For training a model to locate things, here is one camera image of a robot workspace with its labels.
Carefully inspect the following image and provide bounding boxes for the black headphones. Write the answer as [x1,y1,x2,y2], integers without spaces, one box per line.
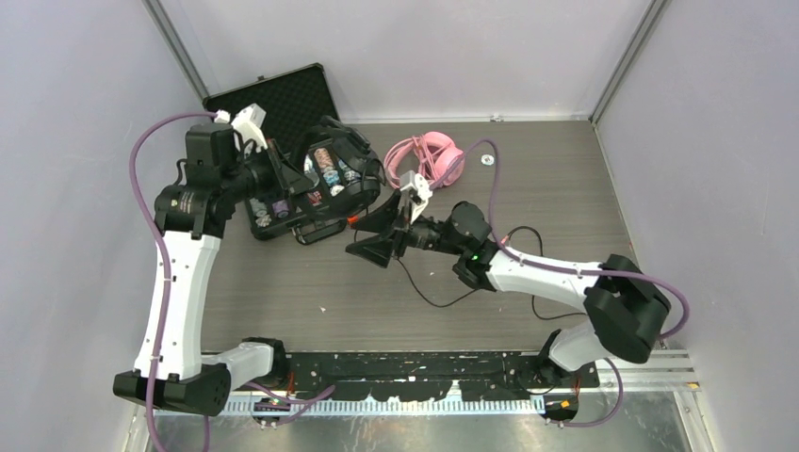
[290,116,386,220]

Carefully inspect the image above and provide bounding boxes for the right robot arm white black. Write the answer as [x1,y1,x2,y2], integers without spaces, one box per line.
[346,193,671,387]

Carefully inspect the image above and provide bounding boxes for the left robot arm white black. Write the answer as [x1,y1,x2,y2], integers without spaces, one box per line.
[112,122,302,416]

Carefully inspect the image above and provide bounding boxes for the pink headphone cable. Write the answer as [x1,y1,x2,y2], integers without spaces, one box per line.
[412,134,441,182]

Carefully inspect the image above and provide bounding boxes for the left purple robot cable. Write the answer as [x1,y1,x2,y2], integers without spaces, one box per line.
[128,112,232,452]

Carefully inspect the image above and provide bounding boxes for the black headphone cable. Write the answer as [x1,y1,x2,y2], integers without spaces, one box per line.
[352,205,585,322]

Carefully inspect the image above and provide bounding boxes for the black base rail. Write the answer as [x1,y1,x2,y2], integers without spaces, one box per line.
[280,351,599,402]

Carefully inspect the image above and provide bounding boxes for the small white disc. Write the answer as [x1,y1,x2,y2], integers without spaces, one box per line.
[481,153,496,166]

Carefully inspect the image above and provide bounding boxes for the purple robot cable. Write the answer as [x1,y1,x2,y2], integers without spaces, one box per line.
[128,112,232,452]
[431,137,692,429]

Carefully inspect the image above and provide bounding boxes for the pink headphones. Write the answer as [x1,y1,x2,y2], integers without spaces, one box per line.
[383,131,465,188]

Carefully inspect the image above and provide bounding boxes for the black poker chip case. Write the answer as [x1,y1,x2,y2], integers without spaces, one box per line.
[203,63,349,245]

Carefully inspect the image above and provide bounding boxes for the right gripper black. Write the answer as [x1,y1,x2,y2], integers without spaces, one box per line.
[346,188,465,269]

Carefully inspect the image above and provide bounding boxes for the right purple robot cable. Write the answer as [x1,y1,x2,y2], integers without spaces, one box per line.
[431,137,692,429]

